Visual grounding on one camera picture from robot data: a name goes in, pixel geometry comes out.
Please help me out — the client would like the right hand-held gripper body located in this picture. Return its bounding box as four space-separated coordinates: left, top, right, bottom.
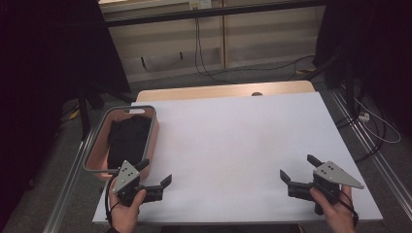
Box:
287 160 364 216

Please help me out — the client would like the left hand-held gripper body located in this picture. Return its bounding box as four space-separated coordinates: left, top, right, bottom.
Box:
112 159 163 207

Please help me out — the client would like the black sleeveless vest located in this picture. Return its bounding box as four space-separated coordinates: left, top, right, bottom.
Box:
106 115 154 170

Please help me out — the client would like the pink basket with grey rim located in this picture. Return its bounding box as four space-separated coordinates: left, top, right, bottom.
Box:
82 105 160 182

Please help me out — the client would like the person's left hand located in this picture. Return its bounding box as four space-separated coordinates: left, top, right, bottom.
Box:
108 188 148 233

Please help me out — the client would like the person's right hand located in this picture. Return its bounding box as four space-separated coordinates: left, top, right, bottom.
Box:
309 186 358 233

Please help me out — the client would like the white table cover sheet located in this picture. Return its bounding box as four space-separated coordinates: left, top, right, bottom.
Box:
91 91 384 226

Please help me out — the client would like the black tripod stand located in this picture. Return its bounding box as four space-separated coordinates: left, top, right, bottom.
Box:
76 82 137 142

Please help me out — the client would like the black metal stand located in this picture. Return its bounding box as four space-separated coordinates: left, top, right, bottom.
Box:
302 51 361 120

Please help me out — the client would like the light wooden table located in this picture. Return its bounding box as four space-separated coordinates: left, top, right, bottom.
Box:
135 80 316 103

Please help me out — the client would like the narrow black curtain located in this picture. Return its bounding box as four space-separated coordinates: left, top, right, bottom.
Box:
312 0 412 137

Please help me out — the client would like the beige cabinet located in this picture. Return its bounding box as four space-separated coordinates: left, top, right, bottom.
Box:
98 0 326 83

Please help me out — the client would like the wide black curtain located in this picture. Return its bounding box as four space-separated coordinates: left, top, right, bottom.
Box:
0 0 132 227

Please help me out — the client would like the black horizontal bar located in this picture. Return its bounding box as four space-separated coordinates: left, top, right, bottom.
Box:
103 0 326 28

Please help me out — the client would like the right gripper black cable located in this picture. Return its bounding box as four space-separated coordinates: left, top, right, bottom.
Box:
338 190 360 227

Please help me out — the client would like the black floor cable bundle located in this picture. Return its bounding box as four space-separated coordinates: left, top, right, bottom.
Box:
334 106 388 163

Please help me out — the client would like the aluminium floor rail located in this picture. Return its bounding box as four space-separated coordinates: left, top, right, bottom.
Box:
328 86 412 213
42 129 100 233

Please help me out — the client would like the white floor cable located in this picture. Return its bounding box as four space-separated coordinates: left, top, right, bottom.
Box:
353 96 402 145

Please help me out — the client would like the black hanging cable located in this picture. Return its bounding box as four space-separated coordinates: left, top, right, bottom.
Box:
193 16 237 85
195 16 317 77

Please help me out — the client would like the white wall socket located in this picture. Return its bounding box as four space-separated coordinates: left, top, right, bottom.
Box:
189 0 212 10

